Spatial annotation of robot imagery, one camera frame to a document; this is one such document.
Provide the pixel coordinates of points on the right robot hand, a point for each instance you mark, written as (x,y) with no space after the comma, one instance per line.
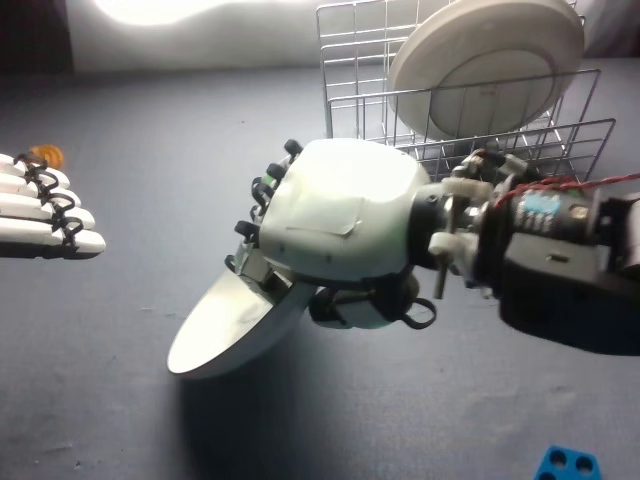
(345,215)

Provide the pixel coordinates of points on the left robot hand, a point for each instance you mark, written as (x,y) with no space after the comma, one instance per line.
(35,220)

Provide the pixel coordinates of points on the white plate with black rim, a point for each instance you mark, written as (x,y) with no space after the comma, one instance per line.
(225,335)
(490,55)

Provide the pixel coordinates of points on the orange toy pastry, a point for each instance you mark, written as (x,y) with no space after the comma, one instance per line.
(50,152)

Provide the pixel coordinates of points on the grey table cloth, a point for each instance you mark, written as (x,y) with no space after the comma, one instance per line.
(400,400)

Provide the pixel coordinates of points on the white backdrop sheet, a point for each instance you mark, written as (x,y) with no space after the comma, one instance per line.
(225,40)

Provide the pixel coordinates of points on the blue pentagon block with holes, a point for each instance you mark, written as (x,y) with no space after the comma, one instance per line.
(565,465)

